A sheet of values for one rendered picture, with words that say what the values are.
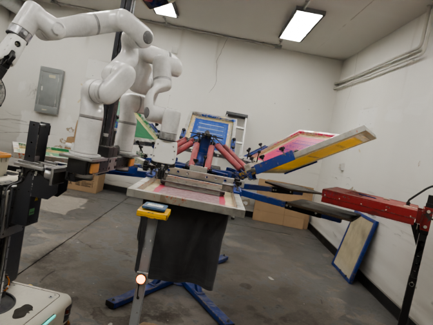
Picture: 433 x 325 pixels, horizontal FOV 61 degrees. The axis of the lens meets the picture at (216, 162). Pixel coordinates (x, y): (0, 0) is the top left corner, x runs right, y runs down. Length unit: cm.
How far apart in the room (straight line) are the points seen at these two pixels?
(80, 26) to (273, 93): 528
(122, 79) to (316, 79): 550
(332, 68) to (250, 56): 144
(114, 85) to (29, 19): 35
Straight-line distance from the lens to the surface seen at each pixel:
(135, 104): 197
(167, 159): 158
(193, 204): 180
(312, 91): 675
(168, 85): 170
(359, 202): 254
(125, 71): 154
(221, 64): 661
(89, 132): 156
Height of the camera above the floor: 132
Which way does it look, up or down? 4 degrees down
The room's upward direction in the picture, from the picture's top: 11 degrees clockwise
